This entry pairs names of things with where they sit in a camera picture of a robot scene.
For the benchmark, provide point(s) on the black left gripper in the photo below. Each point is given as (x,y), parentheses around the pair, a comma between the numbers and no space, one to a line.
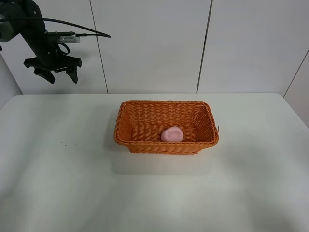
(49,56)

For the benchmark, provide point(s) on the pink peach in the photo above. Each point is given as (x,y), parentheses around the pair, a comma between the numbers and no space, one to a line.
(172,134)

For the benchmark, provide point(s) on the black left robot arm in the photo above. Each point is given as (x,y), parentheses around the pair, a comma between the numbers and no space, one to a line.
(24,17)

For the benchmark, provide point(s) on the orange wicker basket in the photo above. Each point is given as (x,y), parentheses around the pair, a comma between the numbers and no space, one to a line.
(140,123)

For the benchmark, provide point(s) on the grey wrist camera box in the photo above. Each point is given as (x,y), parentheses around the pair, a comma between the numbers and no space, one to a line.
(64,37)

